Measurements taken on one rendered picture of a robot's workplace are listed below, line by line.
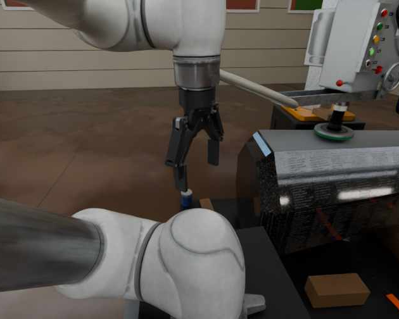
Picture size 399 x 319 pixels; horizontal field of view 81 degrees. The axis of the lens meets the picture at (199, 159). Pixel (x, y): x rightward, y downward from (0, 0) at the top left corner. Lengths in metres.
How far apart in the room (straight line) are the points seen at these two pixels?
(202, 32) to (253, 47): 7.21
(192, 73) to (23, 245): 0.35
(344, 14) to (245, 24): 6.10
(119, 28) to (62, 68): 7.33
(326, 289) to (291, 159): 0.76
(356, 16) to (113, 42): 1.23
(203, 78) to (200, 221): 0.26
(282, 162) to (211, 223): 0.96
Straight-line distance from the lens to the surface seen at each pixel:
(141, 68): 7.29
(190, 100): 0.46
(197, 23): 0.43
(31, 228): 0.34
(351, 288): 1.72
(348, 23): 1.51
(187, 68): 0.44
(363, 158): 1.60
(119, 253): 0.45
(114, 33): 0.46
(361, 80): 1.49
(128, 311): 0.70
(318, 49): 2.26
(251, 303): 0.62
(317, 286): 1.65
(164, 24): 0.45
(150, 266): 0.46
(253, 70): 7.72
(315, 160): 1.44
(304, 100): 1.31
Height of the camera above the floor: 1.40
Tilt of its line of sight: 28 degrees down
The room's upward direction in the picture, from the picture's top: straight up
